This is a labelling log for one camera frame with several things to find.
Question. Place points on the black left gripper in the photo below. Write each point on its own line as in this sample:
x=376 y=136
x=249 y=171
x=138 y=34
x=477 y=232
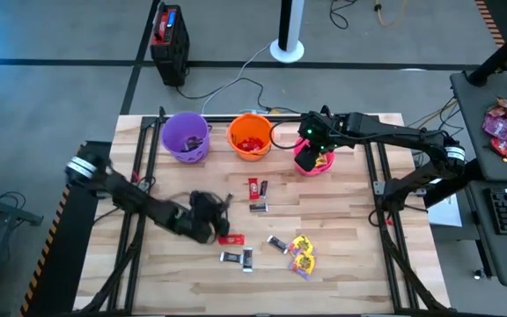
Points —
x=200 y=216

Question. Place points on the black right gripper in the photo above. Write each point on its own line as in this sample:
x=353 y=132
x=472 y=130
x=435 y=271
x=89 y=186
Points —
x=321 y=130

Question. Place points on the red KitKat candy bar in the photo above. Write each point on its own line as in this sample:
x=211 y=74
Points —
x=232 y=240
x=253 y=146
x=253 y=188
x=243 y=145
x=259 y=142

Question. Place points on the purple pumpkin face bucket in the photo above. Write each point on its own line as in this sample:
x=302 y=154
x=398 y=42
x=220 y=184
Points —
x=178 y=130

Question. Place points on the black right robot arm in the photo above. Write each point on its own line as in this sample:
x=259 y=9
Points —
x=403 y=134

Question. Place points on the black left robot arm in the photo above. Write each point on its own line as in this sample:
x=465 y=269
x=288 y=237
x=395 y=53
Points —
x=139 y=202

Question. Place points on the purple candy bag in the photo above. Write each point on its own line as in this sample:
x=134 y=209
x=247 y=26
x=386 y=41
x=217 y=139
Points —
x=496 y=127

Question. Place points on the pink pumpkin face bucket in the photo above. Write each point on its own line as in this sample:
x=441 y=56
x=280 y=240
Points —
x=328 y=169

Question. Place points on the orange pumpkin face bucket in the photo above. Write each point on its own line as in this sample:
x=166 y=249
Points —
x=244 y=125

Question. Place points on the black white floor stand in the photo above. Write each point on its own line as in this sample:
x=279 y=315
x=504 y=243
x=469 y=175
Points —
x=289 y=26

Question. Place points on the black diagonal desk leg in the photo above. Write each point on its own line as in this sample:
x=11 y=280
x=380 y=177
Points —
x=451 y=185

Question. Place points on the dark grey side desk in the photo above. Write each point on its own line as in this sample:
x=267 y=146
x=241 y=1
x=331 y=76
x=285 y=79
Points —
x=473 y=132

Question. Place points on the red black tool case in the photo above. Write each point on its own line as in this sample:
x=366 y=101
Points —
x=170 y=48

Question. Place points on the small desk castor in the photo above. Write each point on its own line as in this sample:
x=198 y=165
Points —
x=479 y=274

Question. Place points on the grey metal corner bracket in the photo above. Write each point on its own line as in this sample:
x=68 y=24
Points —
x=379 y=188

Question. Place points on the grey metal cart frame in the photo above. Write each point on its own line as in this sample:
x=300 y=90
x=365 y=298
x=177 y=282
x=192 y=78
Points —
x=11 y=211

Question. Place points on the black desk post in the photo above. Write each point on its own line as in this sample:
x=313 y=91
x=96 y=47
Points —
x=500 y=55

